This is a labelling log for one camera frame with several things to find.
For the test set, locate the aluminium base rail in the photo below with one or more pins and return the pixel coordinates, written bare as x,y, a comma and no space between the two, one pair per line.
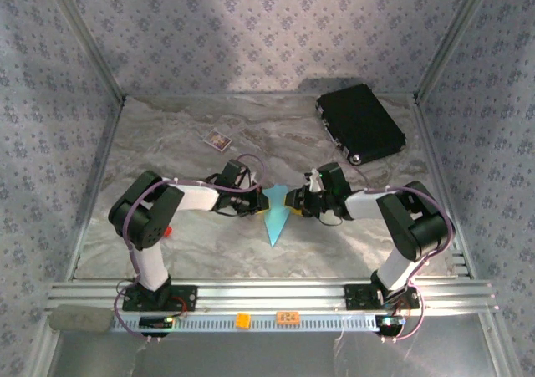
271,295

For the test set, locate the right controller board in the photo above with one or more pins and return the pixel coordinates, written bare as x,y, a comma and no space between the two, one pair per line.
389,322

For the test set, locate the controller board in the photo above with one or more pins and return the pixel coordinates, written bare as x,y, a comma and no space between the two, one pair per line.
389,322
155,322

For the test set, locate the orange square tag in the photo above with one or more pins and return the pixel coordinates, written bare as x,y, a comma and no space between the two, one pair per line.
243,321

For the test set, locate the left controller board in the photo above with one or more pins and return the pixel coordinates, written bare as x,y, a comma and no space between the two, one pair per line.
155,322

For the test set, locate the small printed card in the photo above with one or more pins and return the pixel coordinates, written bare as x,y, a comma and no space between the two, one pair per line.
217,139

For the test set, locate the aluminium side rail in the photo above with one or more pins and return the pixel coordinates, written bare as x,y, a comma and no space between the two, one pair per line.
98,184
443,164

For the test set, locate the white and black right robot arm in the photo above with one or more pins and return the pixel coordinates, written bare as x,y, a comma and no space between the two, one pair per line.
409,226

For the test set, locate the grey foam block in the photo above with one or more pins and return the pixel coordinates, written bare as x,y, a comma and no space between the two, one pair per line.
81,318

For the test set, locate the black hard case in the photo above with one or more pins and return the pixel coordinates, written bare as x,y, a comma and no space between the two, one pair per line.
359,122

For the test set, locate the orange number label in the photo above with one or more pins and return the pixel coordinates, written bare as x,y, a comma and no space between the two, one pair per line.
287,317

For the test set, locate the light blue paper sheet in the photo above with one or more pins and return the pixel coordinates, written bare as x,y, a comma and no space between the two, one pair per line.
276,222

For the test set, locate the small red block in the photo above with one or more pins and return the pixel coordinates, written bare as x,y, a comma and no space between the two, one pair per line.
168,231

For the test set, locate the aluminium frame post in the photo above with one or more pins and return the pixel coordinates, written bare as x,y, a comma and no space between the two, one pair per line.
455,38

